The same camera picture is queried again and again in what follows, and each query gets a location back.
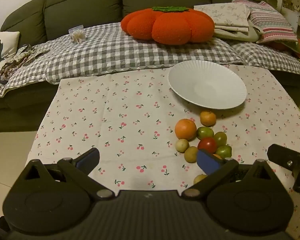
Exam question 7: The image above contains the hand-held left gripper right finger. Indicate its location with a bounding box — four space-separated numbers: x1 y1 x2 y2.
181 149 281 201

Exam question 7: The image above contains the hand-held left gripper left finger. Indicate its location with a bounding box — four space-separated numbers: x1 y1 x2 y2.
17 147 115 201

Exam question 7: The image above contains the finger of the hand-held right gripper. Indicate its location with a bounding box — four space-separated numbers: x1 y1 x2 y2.
267 144 300 195

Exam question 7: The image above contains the yellow-green round fruit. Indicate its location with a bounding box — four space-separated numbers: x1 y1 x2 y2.
184 146 199 164
175 139 190 153
193 174 208 185

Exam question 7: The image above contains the green tomato with red tinge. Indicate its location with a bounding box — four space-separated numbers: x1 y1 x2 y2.
196 126 214 140

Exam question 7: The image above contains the large orange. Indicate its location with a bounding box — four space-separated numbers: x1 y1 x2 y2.
174 118 197 141

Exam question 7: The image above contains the small tangerine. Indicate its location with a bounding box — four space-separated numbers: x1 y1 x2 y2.
199 111 217 127

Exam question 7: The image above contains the white ribbed plate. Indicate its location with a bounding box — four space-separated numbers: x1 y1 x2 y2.
168 60 247 110

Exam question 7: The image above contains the cherry print tablecloth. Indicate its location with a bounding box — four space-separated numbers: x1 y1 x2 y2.
34 64 300 240

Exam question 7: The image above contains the grey checkered blanket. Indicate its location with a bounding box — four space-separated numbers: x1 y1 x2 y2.
0 22 300 98

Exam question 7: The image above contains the brown floral cloth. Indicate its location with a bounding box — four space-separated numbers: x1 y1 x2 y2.
0 44 50 98

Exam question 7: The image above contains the striped patterned pillow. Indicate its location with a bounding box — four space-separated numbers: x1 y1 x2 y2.
232 0 298 44

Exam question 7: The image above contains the white printed cushion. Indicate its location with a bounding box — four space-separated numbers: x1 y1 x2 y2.
0 31 20 67

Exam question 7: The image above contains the orange pumpkin cushion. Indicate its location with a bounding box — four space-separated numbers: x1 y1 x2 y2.
120 6 215 46

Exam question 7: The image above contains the folded floral cloth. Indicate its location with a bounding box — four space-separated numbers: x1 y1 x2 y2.
193 2 262 42

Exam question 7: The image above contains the dark green sofa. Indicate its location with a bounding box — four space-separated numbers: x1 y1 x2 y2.
0 0 300 133

